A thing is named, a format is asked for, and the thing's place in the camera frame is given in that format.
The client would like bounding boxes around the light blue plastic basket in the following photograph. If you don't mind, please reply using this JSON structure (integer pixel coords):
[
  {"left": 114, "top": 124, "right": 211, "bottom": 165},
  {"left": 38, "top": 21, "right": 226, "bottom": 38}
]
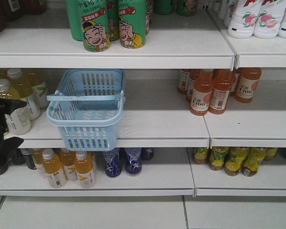
[{"left": 47, "top": 69, "right": 125, "bottom": 151}]

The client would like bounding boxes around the pale yellow drink bottle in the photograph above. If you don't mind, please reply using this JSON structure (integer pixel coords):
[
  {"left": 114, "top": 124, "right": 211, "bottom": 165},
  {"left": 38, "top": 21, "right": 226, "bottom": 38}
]
[
  {"left": 7, "top": 68, "right": 41, "bottom": 121},
  {"left": 0, "top": 79, "right": 31, "bottom": 135}
]

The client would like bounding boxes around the orange vitamin drink bottle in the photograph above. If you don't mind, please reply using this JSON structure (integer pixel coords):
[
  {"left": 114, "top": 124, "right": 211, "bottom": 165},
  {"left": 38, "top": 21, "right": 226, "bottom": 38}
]
[
  {"left": 60, "top": 148, "right": 78, "bottom": 180},
  {"left": 42, "top": 148, "right": 66, "bottom": 188},
  {"left": 75, "top": 151, "right": 96, "bottom": 188}
]

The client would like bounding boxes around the blue sports drink bottle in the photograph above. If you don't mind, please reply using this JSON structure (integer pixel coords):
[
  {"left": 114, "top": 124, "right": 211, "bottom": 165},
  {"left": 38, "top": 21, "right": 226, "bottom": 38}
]
[
  {"left": 141, "top": 147, "right": 154, "bottom": 161},
  {"left": 124, "top": 147, "right": 142, "bottom": 176},
  {"left": 102, "top": 148, "right": 122, "bottom": 177}
]

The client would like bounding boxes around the green cartoon tea can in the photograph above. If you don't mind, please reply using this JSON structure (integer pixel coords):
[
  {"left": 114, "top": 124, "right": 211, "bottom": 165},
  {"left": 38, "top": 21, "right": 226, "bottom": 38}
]
[
  {"left": 78, "top": 0, "right": 111, "bottom": 52},
  {"left": 118, "top": 0, "right": 146, "bottom": 49}
]

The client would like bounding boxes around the yellow lemon tea bottle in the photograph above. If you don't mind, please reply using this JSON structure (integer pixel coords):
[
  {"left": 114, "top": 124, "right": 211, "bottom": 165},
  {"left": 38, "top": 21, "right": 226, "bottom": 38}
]
[
  {"left": 209, "top": 146, "right": 230, "bottom": 171},
  {"left": 193, "top": 147, "right": 208, "bottom": 165},
  {"left": 241, "top": 147, "right": 266, "bottom": 177},
  {"left": 225, "top": 147, "right": 249, "bottom": 176}
]

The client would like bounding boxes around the orange juice bottle front left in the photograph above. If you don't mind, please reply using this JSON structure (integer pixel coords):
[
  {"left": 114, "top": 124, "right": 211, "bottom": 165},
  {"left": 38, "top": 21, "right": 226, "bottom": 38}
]
[{"left": 190, "top": 69, "right": 214, "bottom": 116}]

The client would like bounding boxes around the orange juice bottle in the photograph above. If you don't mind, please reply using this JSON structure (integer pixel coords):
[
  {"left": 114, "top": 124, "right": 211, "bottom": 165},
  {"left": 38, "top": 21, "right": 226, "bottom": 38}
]
[
  {"left": 235, "top": 67, "right": 262, "bottom": 103},
  {"left": 208, "top": 69, "right": 233, "bottom": 115},
  {"left": 190, "top": 69, "right": 214, "bottom": 116}
]

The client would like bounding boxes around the orange juice bottle front middle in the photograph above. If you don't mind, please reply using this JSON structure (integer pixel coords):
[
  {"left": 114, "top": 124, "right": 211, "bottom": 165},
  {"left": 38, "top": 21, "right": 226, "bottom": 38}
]
[{"left": 208, "top": 69, "right": 233, "bottom": 115}]

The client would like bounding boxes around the white metal shelving unit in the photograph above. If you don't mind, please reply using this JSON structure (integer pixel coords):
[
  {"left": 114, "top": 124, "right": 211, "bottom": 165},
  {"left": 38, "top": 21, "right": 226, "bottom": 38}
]
[{"left": 0, "top": 7, "right": 286, "bottom": 229}]

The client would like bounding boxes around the orange juice bottle right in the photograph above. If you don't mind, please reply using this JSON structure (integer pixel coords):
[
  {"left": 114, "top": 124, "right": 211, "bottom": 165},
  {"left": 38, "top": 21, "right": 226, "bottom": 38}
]
[{"left": 235, "top": 67, "right": 262, "bottom": 103}]

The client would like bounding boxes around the white peach drink bottle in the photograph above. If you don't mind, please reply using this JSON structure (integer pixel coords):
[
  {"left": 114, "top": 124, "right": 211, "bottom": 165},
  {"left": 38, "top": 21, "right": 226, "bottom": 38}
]
[
  {"left": 253, "top": 0, "right": 286, "bottom": 39},
  {"left": 227, "top": 0, "right": 262, "bottom": 39}
]

